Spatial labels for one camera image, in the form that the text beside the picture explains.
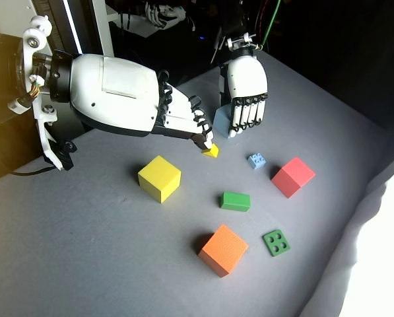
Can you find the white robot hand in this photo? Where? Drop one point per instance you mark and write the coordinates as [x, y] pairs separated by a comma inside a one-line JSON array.
[[117, 95], [246, 79]]

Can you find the large light blue cube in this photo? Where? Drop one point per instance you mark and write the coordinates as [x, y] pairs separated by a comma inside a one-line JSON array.
[[220, 122]]

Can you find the large yellow cube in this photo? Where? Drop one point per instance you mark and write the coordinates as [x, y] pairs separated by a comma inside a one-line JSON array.
[[158, 178]]

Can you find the small yellow block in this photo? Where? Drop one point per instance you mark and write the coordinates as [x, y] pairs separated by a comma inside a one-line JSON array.
[[212, 152]]

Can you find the spare white robot hand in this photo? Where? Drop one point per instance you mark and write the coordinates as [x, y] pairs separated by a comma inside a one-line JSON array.
[[165, 14]]

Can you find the green rectangular block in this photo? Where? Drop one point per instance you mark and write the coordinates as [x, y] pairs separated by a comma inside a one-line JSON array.
[[235, 201]]

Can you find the green lego brick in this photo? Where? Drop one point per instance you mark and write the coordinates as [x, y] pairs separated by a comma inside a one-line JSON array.
[[276, 241]]

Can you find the white shelf board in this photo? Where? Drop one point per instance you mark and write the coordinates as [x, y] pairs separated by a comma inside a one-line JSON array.
[[140, 28]]

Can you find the small blue studded brick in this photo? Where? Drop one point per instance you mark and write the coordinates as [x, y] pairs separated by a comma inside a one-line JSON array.
[[256, 162]]

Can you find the large red cube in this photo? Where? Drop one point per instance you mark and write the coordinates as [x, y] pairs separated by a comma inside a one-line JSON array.
[[292, 178]]

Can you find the white cabinet with black strip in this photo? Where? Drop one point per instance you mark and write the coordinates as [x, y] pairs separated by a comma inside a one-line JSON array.
[[5, 10]]

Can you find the grey table cloth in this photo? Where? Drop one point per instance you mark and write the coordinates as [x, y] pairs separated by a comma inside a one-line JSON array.
[[84, 247]]

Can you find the large orange cube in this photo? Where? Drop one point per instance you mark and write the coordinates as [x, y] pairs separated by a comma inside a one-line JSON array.
[[223, 251]]

